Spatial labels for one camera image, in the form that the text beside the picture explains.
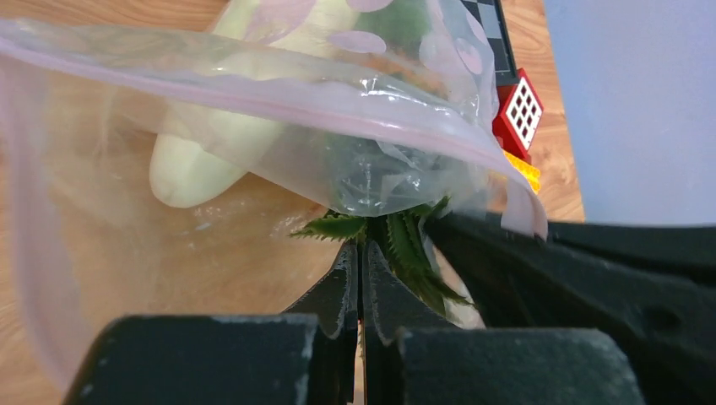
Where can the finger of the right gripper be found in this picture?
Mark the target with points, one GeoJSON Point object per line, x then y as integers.
{"type": "Point", "coordinates": [664, 324]}
{"type": "Point", "coordinates": [684, 252]}

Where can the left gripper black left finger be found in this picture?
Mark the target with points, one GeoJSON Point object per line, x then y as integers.
{"type": "Point", "coordinates": [302, 355]}

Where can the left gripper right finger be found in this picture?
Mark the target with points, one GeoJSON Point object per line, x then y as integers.
{"type": "Point", "coordinates": [414, 356]}

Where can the fake pineapple with green crown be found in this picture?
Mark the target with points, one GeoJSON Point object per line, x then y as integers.
{"type": "Point", "coordinates": [400, 239]}

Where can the clear dotted zip bag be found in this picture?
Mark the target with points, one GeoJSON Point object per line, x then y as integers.
{"type": "Point", "coordinates": [148, 163]}

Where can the pale yellow fake banana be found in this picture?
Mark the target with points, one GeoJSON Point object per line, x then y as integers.
{"type": "Point", "coordinates": [200, 152]}

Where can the yellow toy wagon block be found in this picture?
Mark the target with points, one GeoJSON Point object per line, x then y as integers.
{"type": "Point", "coordinates": [529, 172]}

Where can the red toy window block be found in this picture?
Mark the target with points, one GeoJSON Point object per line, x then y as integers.
{"type": "Point", "coordinates": [518, 117]}

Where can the black white checkerboard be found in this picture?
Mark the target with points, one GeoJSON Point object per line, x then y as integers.
{"type": "Point", "coordinates": [489, 13]}

